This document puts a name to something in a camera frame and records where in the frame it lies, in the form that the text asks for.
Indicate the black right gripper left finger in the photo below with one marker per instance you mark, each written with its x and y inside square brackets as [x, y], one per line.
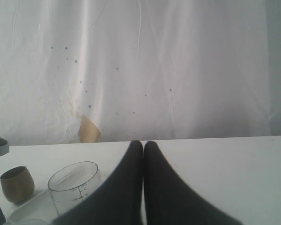
[118, 200]

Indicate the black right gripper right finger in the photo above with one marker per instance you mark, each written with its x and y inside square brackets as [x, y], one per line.
[170, 201]

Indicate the brown wooden cup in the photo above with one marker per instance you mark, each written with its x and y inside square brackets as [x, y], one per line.
[17, 184]

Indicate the clear plastic shaker cup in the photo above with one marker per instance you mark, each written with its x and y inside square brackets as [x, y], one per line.
[72, 184]

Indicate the white rectangular tray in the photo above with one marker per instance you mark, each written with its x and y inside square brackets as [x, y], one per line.
[38, 210]

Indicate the white plastic backdrop sheet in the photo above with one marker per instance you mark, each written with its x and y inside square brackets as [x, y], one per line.
[118, 70]

